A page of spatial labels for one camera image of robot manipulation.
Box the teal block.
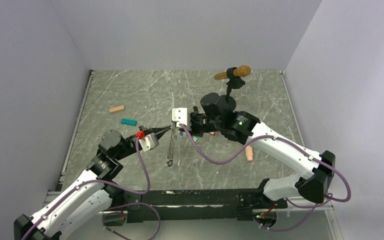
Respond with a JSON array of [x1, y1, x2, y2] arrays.
[[120, 118, 137, 126]]

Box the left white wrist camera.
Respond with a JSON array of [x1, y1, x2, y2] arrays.
[[138, 133, 160, 152]]

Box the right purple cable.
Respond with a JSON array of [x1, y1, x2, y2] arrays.
[[178, 124, 352, 233]]

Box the black microphone stand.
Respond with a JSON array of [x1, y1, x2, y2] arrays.
[[225, 76, 246, 101]]

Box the tan wooden block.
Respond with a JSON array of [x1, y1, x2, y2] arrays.
[[109, 105, 125, 114]]

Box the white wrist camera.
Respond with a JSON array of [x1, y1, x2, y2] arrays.
[[138, 133, 160, 152], [171, 107, 191, 130]]

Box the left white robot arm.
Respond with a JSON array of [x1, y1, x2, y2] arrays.
[[13, 126, 170, 240]]

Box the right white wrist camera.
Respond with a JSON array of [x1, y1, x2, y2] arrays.
[[171, 107, 191, 130]]

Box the pink wooden cylinder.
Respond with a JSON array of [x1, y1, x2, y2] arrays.
[[245, 146, 254, 162]]

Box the black base frame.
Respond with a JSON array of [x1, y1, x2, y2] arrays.
[[110, 188, 288, 223]]

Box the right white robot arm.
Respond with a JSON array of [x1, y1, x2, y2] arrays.
[[171, 92, 336, 208]]

